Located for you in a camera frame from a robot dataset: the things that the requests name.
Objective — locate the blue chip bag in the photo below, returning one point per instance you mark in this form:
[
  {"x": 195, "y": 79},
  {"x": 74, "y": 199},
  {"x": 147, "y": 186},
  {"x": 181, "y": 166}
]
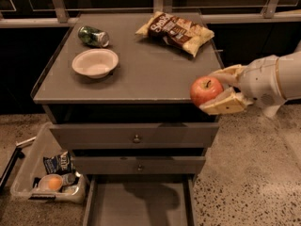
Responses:
[{"x": 59, "y": 164}]

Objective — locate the grey bottom drawer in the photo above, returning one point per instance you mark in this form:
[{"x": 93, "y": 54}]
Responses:
[{"x": 140, "y": 200}]

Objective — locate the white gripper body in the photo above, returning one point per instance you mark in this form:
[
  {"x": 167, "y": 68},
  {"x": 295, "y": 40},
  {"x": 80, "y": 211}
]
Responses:
[{"x": 261, "y": 80}]

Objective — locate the green soda can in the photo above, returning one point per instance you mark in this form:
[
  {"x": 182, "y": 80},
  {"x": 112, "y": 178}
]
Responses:
[{"x": 93, "y": 36}]

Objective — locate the white paper bowl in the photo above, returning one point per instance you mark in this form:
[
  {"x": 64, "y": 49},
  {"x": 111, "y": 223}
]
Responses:
[{"x": 95, "y": 63}]

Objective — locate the metal railing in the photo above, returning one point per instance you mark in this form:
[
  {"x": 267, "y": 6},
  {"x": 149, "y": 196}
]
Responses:
[{"x": 47, "y": 13}]

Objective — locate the grey drawer cabinet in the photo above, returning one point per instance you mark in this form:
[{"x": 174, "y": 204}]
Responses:
[{"x": 150, "y": 85}]

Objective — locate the orange fruit in cup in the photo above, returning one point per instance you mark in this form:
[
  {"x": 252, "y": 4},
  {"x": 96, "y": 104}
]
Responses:
[{"x": 51, "y": 182}]

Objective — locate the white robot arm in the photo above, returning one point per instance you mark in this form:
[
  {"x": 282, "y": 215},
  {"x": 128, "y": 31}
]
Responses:
[{"x": 289, "y": 70}]

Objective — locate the red apple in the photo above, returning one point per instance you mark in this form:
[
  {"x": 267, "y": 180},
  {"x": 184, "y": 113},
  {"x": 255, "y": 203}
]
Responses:
[{"x": 205, "y": 89}]

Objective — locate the grey middle drawer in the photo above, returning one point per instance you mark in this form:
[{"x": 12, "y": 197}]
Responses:
[{"x": 139, "y": 164}]

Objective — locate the grey drawer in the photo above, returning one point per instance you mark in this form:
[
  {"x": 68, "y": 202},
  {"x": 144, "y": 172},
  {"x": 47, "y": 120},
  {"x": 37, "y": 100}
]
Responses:
[
  {"x": 134, "y": 135},
  {"x": 140, "y": 200},
  {"x": 139, "y": 164}
]

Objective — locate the brown yellow chip bag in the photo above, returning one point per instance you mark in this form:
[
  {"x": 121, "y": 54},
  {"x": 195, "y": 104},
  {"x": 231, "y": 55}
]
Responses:
[{"x": 176, "y": 31}]

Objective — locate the grey top drawer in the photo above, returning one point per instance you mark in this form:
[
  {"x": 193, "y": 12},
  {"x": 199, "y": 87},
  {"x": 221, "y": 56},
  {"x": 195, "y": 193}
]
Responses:
[{"x": 134, "y": 135}]

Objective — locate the clear plastic bin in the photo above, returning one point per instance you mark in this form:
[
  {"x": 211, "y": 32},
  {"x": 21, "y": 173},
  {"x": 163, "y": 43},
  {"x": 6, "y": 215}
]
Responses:
[{"x": 25, "y": 184}]

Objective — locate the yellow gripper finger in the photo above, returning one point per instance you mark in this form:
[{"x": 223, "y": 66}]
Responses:
[
  {"x": 229, "y": 75},
  {"x": 227, "y": 102}
]

